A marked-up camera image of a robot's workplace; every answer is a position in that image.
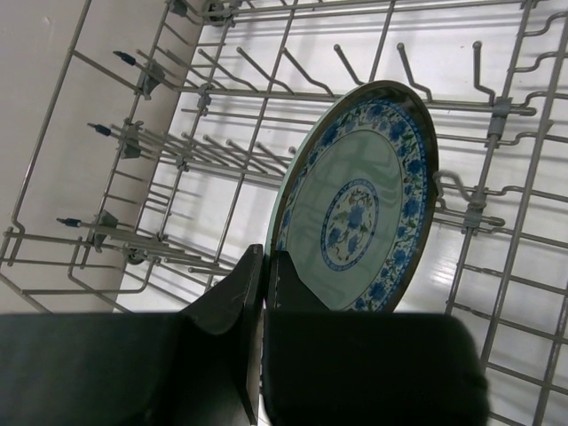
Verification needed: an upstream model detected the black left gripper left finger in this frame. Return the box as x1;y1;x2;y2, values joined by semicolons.
1;244;264;425

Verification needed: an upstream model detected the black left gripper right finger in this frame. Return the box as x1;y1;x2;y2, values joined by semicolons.
262;251;490;425

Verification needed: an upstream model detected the blue floral plate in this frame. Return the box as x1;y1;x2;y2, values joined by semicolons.
265;80;438;312

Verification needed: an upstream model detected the grey wire dish rack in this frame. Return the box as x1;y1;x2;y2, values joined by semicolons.
1;1;567;425

